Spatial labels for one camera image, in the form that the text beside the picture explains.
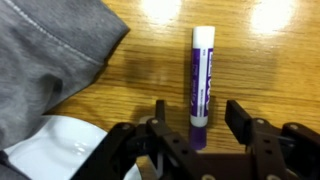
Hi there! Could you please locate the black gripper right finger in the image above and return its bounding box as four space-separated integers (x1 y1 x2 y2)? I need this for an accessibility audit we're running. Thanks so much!
224 99 320 180

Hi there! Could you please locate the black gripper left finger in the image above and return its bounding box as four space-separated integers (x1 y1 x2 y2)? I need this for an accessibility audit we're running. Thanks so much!
71 99 202 180

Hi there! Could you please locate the purple marker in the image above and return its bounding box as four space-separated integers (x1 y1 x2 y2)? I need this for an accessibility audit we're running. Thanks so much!
188 25 217 151

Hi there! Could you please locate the large white plate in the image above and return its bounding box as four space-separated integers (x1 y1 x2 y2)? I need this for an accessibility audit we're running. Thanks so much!
3 114 142 180

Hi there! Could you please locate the grey sweater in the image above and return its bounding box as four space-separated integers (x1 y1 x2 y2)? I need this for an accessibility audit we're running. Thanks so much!
0 0 131 180

